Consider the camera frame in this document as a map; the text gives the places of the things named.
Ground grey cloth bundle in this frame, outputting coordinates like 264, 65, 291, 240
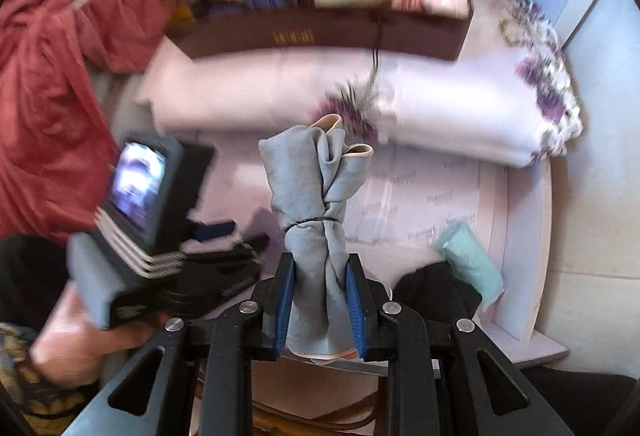
257, 115, 375, 362

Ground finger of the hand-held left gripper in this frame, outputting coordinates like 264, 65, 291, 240
190, 219, 236, 243
220, 233, 271, 262

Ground red fleece blanket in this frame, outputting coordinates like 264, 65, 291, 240
0, 0, 176, 244

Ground white floral embroidered cloth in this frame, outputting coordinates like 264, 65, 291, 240
135, 0, 583, 167

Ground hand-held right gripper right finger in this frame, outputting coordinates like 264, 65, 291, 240
345, 253, 573, 436

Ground person's patterned clothing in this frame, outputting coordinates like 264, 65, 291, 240
0, 321, 91, 422

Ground black sock roll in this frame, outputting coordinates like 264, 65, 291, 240
392, 261, 483, 317

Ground person's black trousers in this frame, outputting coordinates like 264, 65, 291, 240
520, 356, 640, 436

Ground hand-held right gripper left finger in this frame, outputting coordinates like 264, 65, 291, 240
65, 252, 296, 436

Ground mint green packet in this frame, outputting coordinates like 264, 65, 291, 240
435, 221, 503, 312

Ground dark cloth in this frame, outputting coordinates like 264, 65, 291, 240
0, 236, 76, 332

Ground person's left hand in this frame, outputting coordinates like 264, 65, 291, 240
29, 288, 168, 387

